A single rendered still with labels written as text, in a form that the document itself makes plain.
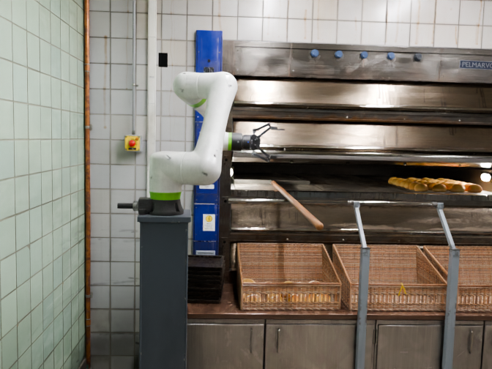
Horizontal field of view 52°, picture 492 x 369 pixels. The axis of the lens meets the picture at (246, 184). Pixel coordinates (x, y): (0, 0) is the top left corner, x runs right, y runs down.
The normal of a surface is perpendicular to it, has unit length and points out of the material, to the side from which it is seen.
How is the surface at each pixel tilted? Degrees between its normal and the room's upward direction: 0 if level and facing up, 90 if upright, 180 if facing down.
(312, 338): 90
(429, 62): 90
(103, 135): 90
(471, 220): 70
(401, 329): 92
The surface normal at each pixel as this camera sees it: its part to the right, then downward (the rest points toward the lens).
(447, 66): 0.05, 0.13
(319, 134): 0.06, -0.25
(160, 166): -0.25, 0.06
